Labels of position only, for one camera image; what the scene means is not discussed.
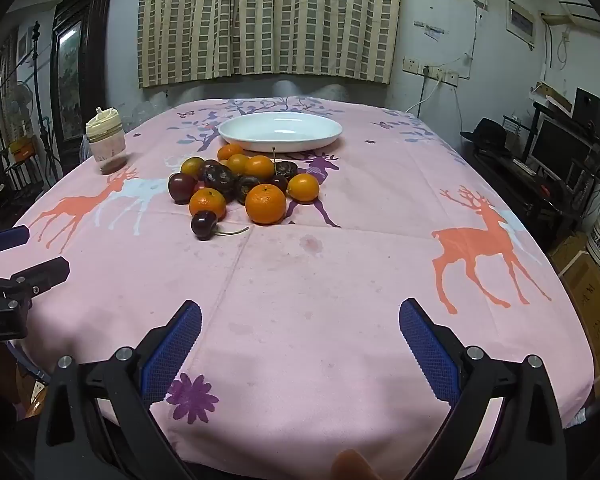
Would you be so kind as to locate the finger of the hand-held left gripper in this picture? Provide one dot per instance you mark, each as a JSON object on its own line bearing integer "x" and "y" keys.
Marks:
{"x": 45, "y": 270}
{"x": 7, "y": 238}

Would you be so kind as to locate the pink deer-print tablecloth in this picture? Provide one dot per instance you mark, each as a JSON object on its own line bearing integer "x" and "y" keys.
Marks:
{"x": 330, "y": 285}

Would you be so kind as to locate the black light stand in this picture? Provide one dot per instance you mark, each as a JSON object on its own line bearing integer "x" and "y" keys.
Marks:
{"x": 39, "y": 85}

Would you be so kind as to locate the yellow-orange kumquat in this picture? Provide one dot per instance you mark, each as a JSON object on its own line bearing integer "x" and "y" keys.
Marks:
{"x": 192, "y": 166}

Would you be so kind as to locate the dark cherry with stem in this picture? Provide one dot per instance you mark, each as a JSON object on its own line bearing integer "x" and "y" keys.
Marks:
{"x": 204, "y": 225}

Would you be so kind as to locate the dark framed painting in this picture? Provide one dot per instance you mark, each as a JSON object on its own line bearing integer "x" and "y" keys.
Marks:
{"x": 72, "y": 75}

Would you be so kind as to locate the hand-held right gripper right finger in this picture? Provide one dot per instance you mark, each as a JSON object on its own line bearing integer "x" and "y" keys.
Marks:
{"x": 425, "y": 345}

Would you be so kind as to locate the dark red plum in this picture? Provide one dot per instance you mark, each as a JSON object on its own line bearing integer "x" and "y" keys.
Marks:
{"x": 181, "y": 187}

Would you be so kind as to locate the white oval plate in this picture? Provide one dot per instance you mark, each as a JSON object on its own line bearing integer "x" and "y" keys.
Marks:
{"x": 280, "y": 132}

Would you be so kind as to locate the standing fan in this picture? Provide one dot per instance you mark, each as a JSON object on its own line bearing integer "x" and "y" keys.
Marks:
{"x": 19, "y": 102}

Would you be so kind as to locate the cardboard box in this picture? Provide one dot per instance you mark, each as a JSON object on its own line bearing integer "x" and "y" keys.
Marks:
{"x": 595, "y": 310}

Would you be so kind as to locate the black speaker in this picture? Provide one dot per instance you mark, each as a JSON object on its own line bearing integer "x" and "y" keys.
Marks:
{"x": 590, "y": 110}

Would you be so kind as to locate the person's right hand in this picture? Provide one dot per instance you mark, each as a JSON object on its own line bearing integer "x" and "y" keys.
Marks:
{"x": 351, "y": 464}

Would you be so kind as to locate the plastic jar with cream lid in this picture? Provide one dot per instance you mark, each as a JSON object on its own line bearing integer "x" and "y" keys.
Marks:
{"x": 105, "y": 145}

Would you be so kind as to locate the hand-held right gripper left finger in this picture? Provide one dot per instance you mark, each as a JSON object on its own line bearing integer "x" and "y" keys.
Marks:
{"x": 177, "y": 345}

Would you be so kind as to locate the beige checked curtain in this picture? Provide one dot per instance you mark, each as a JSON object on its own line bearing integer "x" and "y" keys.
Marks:
{"x": 270, "y": 20}

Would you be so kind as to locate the small dark cherry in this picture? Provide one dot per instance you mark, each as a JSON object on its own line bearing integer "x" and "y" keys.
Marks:
{"x": 279, "y": 183}

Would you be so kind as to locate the white wall socket strip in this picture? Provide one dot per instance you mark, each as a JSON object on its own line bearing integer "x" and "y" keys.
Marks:
{"x": 432, "y": 71}

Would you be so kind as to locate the small orange kumquat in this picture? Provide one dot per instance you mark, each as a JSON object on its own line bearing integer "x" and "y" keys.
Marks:
{"x": 237, "y": 164}
{"x": 259, "y": 167}
{"x": 230, "y": 151}
{"x": 303, "y": 187}

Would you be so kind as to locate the white air conditioner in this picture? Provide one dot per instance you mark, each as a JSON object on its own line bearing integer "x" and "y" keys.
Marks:
{"x": 577, "y": 7}

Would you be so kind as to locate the black hat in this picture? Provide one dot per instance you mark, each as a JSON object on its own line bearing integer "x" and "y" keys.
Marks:
{"x": 486, "y": 132}

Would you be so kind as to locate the tangerine with green stem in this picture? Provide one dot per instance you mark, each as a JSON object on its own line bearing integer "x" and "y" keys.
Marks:
{"x": 207, "y": 203}

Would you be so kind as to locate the black desk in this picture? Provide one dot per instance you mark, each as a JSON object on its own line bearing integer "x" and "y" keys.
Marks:
{"x": 530, "y": 195}

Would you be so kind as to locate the computer monitor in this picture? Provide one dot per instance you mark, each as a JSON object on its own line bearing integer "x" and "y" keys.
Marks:
{"x": 560, "y": 147}

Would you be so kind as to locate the white framed wall panel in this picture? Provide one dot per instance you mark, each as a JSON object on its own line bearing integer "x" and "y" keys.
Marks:
{"x": 520, "y": 22}

